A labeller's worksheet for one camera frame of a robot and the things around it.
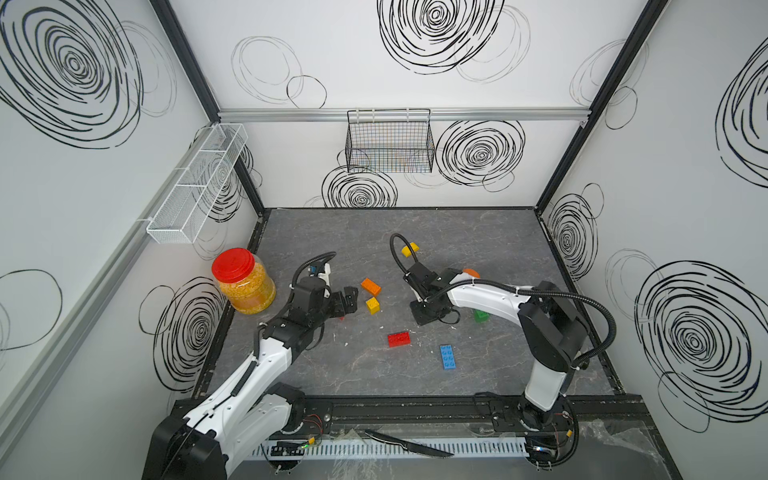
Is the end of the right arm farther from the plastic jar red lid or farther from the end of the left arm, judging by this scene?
the plastic jar red lid

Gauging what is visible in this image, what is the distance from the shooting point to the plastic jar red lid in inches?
31.9

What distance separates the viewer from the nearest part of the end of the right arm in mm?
655
